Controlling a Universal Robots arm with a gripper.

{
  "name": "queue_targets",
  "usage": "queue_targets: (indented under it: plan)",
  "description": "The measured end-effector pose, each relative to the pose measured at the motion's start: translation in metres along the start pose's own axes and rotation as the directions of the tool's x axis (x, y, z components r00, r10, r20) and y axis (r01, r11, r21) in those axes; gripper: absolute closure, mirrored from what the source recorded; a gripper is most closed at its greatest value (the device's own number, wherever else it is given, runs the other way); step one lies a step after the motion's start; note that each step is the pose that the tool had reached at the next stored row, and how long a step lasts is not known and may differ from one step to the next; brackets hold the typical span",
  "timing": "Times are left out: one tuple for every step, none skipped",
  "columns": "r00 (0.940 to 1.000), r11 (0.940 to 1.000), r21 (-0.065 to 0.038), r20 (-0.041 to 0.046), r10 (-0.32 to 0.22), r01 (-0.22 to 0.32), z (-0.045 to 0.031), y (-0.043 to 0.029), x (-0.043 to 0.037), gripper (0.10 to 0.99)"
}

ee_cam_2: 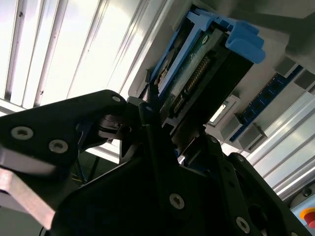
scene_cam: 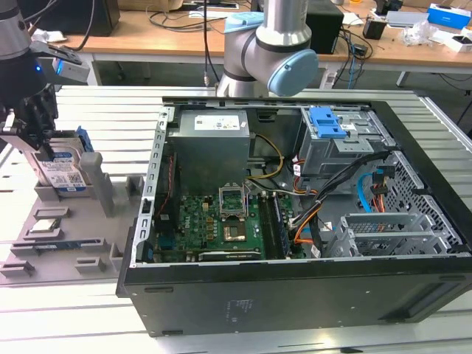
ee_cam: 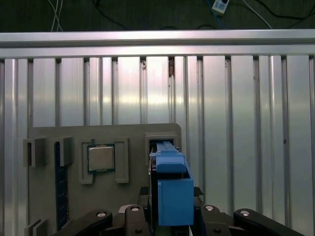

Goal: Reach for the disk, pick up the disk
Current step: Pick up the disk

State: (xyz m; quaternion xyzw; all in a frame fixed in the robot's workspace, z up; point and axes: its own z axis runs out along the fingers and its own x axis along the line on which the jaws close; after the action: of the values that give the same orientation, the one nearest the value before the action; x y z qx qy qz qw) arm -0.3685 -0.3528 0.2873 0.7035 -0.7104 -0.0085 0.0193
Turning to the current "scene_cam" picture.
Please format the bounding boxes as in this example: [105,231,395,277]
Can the blue hanging cable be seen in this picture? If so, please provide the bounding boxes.
[348,55,359,89]

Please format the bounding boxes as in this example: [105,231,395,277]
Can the green motherboard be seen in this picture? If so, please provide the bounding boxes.
[153,193,307,263]

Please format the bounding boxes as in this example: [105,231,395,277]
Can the grey parts rack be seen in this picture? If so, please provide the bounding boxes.
[0,153,145,287]

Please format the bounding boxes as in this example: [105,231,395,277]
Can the blue data wire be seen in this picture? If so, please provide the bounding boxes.
[355,172,374,214]

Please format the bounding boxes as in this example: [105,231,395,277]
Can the brown cardboard box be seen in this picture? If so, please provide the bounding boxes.
[117,0,185,12]

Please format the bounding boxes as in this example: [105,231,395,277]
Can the metal socket cover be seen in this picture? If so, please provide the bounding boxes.
[218,183,247,221]

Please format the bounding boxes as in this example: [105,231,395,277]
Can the empty RAM slot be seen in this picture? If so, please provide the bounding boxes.
[257,193,276,259]

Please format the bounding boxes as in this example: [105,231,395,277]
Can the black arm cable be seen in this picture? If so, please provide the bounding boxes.
[201,0,214,88]

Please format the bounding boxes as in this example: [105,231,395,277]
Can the blue RAM stick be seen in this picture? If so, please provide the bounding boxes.
[32,240,103,252]

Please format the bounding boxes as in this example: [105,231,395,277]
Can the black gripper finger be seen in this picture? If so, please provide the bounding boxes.
[36,91,59,160]
[20,103,41,151]

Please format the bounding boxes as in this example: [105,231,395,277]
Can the grey metal drive cage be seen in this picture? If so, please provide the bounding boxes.
[296,106,398,187]

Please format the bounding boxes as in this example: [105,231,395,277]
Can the grey power supply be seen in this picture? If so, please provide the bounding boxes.
[167,109,251,185]

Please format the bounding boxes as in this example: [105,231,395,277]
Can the crumpled white paper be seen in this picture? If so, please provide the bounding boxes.
[31,29,67,44]

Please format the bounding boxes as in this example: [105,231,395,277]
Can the yellow and black wire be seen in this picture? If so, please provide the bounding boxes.
[247,134,285,181]

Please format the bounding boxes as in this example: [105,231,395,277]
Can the black power connector wire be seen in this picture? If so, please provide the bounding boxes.
[370,165,396,214]

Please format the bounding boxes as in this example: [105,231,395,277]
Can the thick black wire bundle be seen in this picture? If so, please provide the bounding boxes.
[289,150,392,232]

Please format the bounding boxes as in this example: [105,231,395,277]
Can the clear plastic wrap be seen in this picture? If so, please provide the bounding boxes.
[400,20,440,47]

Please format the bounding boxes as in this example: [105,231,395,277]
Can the orange wire bundle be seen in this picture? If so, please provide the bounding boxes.
[294,204,322,246]

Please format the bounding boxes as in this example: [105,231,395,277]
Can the large black box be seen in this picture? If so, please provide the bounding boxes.
[20,0,121,38]

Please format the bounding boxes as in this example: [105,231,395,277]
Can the flat grey device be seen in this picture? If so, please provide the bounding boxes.
[385,10,431,29]

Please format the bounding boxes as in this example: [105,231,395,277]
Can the CPU with silver top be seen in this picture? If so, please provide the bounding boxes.
[31,218,62,233]

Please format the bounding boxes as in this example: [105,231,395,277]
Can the white box with phone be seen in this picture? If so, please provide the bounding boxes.
[429,29,472,55]

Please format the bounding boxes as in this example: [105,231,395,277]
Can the wooden desk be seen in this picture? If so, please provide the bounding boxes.
[55,9,472,88]

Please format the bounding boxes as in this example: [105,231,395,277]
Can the white power strip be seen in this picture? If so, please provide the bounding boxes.
[319,68,339,89]

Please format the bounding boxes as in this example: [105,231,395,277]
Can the white tablet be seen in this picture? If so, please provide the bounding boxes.
[188,1,239,19]

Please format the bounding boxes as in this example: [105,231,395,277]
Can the black open PC case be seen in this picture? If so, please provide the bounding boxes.
[116,96,472,339]

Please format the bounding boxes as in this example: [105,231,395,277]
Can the blue cardboard box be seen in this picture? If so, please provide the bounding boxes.
[426,3,472,31]

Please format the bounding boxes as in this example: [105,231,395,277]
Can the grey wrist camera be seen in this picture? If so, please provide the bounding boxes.
[31,40,91,84]

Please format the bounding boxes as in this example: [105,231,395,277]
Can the blue plastic latch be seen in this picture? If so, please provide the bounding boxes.
[309,105,347,139]

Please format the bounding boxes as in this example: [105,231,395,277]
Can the grey metal disk bay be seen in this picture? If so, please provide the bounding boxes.
[326,212,464,258]

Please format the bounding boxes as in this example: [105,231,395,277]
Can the CPU socket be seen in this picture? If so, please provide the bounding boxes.
[221,221,247,245]

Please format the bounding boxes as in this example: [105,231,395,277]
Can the RAM stick in slot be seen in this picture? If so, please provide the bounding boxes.
[272,194,292,259]

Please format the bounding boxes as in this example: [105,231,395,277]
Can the grey camera bracket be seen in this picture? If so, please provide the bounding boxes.
[0,110,29,150]

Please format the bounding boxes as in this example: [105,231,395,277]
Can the hard disk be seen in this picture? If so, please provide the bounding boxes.
[21,127,96,195]

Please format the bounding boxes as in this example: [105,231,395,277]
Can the white connector coloured wires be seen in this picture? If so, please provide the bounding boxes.
[292,156,318,196]

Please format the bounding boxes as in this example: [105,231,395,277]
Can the black graphics card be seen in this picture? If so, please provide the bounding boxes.
[198,250,262,263]

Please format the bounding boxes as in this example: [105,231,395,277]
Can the black speaker box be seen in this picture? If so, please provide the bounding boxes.
[306,6,344,55]

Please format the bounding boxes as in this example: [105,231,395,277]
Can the red wire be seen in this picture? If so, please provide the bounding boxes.
[156,154,175,222]

